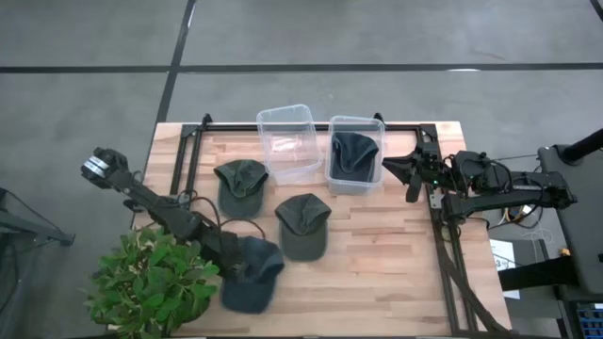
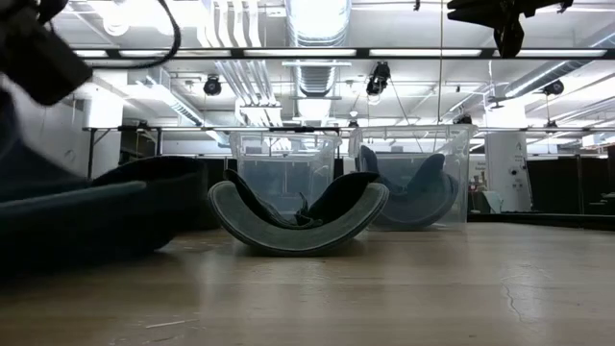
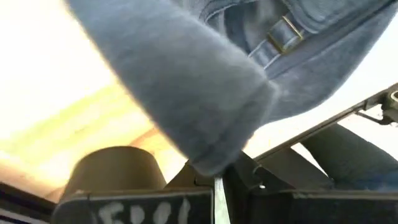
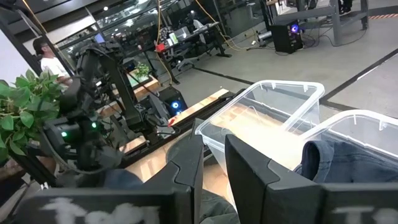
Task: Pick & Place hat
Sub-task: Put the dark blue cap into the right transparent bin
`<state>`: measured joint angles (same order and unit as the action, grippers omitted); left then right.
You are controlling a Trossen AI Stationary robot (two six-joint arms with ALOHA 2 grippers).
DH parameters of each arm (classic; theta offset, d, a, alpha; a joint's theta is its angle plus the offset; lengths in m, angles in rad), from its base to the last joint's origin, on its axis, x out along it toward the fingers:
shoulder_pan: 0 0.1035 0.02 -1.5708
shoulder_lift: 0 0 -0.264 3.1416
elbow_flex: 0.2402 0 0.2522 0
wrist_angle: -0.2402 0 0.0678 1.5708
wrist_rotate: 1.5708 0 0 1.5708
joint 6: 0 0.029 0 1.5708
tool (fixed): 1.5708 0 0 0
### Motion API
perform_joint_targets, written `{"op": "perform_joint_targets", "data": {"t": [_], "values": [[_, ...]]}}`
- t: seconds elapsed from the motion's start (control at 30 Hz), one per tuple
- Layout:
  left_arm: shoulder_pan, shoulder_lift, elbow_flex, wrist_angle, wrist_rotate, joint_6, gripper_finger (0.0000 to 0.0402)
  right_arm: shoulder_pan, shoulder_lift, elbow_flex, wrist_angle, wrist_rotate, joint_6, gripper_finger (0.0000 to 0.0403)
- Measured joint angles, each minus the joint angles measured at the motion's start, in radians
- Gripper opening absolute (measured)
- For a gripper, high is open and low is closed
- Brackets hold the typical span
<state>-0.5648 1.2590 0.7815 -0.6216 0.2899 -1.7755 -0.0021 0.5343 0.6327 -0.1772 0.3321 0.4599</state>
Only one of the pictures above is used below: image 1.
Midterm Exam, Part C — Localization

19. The blue storage box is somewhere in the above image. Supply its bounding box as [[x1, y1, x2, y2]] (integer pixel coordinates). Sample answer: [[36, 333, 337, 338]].
[[575, 302, 603, 339]]

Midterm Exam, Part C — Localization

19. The black metal table frame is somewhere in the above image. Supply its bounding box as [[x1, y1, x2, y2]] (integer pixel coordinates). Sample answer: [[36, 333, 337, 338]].
[[169, 112, 513, 338]]

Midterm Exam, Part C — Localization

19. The green leafy potted plant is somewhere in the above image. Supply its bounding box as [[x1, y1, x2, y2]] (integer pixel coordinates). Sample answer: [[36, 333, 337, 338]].
[[83, 225, 221, 339]]

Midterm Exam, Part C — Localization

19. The dark green cap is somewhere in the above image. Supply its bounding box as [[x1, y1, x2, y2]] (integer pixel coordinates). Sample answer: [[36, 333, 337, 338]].
[[213, 158, 269, 220], [274, 192, 333, 263]]

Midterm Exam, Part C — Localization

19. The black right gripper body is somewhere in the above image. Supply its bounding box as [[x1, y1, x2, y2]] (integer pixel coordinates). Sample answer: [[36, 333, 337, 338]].
[[408, 140, 456, 192]]

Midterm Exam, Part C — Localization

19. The black pole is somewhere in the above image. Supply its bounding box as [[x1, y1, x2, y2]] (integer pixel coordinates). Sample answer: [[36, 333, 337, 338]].
[[562, 127, 603, 165]]

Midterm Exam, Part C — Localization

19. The white paper sheet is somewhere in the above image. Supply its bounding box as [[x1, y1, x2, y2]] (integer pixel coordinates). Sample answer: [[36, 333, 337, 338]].
[[488, 237, 522, 301]]

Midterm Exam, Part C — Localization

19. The navy blue cap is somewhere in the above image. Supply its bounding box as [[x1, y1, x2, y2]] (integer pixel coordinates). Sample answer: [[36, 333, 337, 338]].
[[330, 131, 381, 184], [220, 234, 286, 315]]

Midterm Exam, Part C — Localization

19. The black floor stand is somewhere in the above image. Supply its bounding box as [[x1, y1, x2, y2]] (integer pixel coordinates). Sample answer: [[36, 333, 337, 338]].
[[0, 187, 76, 249]]

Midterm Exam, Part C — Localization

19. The clear plastic bin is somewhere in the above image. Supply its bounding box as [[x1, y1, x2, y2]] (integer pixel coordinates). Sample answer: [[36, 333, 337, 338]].
[[255, 104, 325, 186], [324, 115, 386, 196]]

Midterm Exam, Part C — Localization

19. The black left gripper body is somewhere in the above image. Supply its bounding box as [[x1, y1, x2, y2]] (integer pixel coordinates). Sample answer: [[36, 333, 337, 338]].
[[202, 228, 246, 280]]

